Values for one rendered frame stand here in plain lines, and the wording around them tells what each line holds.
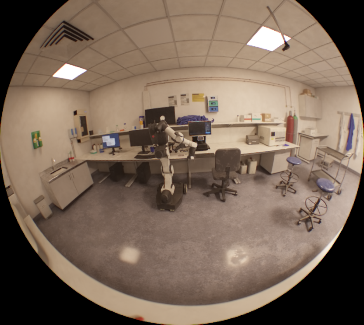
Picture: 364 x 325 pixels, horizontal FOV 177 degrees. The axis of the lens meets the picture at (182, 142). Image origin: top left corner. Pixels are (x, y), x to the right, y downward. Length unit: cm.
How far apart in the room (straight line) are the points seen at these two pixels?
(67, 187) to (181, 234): 238
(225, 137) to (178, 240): 238
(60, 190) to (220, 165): 303
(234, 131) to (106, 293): 318
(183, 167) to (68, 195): 288
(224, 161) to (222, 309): 168
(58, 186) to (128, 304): 251
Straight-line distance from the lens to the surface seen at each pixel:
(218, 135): 290
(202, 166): 307
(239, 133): 307
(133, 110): 324
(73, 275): 78
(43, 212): 314
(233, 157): 180
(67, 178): 291
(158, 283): 152
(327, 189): 191
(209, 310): 57
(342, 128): 534
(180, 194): 210
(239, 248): 167
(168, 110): 269
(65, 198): 294
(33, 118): 328
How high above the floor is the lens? 146
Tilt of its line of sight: 13 degrees down
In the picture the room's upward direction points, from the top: 5 degrees counter-clockwise
